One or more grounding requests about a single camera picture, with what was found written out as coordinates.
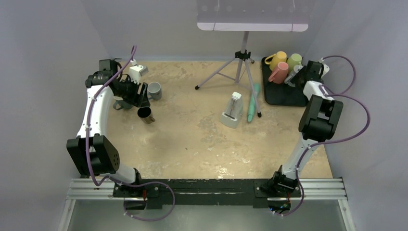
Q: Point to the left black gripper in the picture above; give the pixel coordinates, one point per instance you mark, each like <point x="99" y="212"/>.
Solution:
<point x="139" y="100"/>

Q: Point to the grey tripod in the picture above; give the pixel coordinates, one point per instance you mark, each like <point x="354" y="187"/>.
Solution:
<point x="243" y="56"/>

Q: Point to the teal pen tool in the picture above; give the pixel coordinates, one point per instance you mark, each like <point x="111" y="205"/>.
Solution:
<point x="252" y="105"/>

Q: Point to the white metronome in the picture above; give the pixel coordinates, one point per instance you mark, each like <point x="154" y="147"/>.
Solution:
<point x="232" y="114"/>

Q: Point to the brown dark mug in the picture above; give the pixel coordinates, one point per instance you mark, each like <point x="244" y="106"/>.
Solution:
<point x="146" y="115"/>

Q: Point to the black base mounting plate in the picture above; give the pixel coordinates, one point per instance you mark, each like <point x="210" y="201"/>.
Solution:
<point x="159" y="192"/>

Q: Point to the pink mug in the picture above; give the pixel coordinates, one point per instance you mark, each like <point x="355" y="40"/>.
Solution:
<point x="279" y="73"/>

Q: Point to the yellow mug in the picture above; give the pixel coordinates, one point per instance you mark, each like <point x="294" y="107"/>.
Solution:
<point x="273" y="60"/>

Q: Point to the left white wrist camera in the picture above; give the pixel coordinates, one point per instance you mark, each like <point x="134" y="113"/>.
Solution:
<point x="136" y="71"/>

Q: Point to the white light panel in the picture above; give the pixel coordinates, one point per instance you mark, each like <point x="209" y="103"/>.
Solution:
<point x="254" y="15"/>

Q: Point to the black tray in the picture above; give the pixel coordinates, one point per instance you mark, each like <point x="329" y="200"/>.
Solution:
<point x="280" y="94"/>

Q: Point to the light blue large mug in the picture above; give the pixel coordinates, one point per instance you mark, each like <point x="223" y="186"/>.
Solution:
<point x="292" y="74"/>

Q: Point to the green mug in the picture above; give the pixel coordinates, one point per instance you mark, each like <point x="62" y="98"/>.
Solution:
<point x="293" y="60"/>

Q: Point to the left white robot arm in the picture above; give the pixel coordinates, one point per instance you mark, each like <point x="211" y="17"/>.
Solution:
<point x="91" y="151"/>

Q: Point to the grey blue small mug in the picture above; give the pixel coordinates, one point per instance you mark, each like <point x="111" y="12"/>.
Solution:
<point x="154" y="91"/>

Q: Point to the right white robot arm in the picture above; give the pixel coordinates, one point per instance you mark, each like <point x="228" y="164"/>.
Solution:
<point x="317" y="124"/>

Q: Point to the aluminium frame rail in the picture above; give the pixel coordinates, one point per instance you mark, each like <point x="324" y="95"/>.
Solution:
<point x="206" y="205"/>

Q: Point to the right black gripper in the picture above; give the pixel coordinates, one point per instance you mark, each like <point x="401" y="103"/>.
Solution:
<point x="295" y="79"/>

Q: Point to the teal cream mug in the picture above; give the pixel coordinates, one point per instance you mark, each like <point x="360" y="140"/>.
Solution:
<point x="120" y="104"/>

